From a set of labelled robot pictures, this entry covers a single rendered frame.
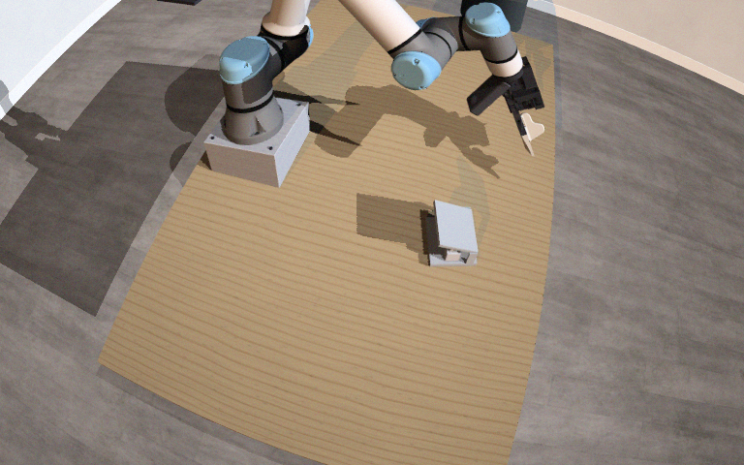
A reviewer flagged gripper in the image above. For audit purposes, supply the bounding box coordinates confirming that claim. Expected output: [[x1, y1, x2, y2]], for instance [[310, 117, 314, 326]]
[[493, 56, 544, 156]]

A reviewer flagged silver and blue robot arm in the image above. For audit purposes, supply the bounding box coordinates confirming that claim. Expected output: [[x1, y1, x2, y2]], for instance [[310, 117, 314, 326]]
[[219, 0, 523, 145]]

